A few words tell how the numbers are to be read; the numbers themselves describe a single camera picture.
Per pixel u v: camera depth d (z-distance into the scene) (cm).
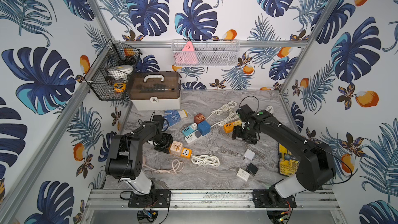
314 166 43
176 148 82
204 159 82
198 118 94
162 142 79
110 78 94
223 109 106
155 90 93
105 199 77
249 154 88
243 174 80
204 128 90
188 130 96
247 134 71
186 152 87
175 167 83
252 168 82
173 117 104
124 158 47
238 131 77
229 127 97
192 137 93
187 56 90
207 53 94
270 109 106
